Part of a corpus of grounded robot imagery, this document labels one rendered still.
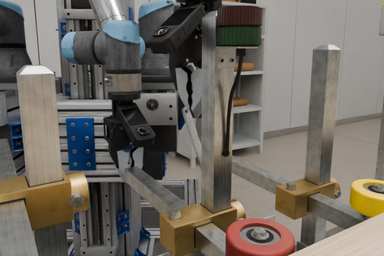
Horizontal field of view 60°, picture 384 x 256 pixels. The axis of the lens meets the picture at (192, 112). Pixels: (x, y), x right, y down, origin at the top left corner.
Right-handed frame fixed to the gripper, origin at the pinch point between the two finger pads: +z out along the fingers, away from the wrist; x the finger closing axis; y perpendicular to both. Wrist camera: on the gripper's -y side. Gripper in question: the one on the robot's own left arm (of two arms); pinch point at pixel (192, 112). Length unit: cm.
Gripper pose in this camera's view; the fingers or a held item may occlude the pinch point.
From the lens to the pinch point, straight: 58.5
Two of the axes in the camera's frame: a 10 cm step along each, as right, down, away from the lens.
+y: 6.1, -1.8, 7.7
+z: 0.3, 9.8, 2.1
